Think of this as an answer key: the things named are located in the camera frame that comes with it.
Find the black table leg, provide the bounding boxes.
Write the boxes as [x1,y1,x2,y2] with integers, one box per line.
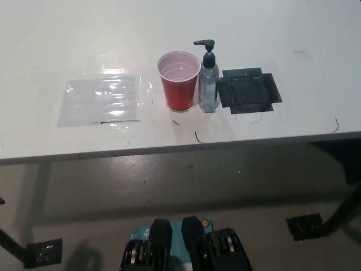
[0,225,32,268]
[321,185,361,237]

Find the clear soap pump bottle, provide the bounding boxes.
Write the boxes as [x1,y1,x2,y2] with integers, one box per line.
[193,39,219,113]

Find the black teal robot torso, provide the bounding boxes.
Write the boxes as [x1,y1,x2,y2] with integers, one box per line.
[119,216,253,271]

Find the black tape square patch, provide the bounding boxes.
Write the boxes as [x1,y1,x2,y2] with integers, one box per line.
[217,67,283,115]

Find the red plastic cup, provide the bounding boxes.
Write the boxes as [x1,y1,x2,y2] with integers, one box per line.
[157,50,201,111]

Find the clear plastic sheet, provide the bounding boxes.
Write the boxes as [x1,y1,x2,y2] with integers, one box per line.
[57,73,155,128]

